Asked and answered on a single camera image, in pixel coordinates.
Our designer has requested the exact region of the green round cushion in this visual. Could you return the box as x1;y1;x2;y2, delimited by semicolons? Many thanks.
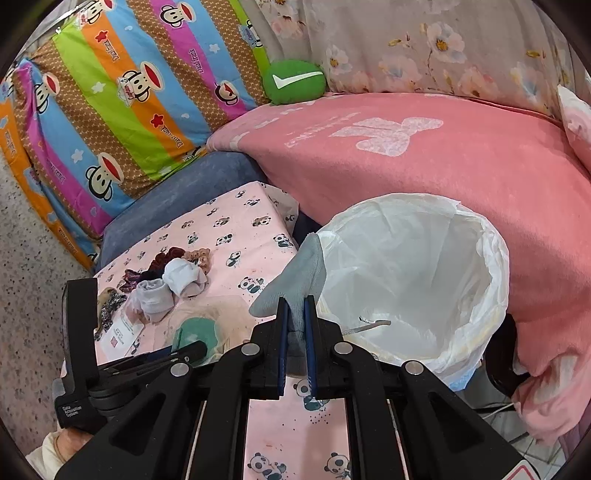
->
263;59;328;104

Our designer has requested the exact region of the small pink pillow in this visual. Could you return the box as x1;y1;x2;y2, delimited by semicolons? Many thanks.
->
556;84;591;158

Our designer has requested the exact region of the dark purple scrunchie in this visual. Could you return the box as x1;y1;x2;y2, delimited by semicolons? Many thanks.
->
121;268;162;291

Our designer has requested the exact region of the white cable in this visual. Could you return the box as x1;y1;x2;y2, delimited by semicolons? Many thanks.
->
480;401;523;420

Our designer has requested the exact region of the grey floral cloth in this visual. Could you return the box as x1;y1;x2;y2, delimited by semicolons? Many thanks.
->
245;0;578;116

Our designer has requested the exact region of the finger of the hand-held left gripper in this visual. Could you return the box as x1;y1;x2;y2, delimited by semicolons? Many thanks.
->
98;345;181;370
99;340;208;385

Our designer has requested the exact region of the blue-grey cushion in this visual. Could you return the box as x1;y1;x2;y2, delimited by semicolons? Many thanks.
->
99;150;273;268

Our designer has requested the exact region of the beige sheer stocking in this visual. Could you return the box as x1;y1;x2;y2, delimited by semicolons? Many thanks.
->
164;295;259;352

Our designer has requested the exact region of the white paper card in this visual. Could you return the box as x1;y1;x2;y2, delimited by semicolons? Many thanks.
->
104;313;145;357

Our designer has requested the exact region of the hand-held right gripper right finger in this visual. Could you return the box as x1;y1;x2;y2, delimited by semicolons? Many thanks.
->
304;295;546;480

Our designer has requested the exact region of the leopard print scrunchie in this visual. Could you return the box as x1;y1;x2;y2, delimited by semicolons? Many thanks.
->
95;287;129;333

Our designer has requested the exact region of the pink blanket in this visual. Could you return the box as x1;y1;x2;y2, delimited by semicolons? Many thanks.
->
205;90;591;446

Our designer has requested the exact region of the bin with white plastic bag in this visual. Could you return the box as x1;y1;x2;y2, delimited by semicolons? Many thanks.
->
316;194;511;393

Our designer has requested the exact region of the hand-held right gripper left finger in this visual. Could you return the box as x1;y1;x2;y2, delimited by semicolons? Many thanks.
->
54;296;291;480

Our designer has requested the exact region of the green sock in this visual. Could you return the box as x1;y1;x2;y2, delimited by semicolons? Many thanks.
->
173;318;221;365

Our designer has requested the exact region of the thin grey stick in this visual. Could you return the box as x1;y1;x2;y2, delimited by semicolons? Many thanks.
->
344;318;392;334

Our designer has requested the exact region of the pink panda print cloth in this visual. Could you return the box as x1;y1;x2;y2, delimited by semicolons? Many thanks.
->
92;181;370;480

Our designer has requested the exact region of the grey sock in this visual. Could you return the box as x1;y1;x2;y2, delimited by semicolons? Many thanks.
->
249;232;329;374

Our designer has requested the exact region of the dark red scrunchie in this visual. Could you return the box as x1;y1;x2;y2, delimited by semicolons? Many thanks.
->
148;247;185;273

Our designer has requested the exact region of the person's left forearm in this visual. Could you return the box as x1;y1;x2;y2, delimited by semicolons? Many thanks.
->
25;427;93;480

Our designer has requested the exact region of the tan dotted scrunchie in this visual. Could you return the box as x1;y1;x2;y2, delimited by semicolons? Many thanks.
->
182;248;211;269

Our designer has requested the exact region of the white sock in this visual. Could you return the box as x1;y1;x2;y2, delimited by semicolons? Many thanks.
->
163;258;208;298

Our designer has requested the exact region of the pale lilac sock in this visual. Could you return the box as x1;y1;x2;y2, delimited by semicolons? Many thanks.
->
127;279;178;324

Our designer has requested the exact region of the colourful monkey print quilt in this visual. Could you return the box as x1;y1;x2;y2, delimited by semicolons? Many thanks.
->
0;0;278;273

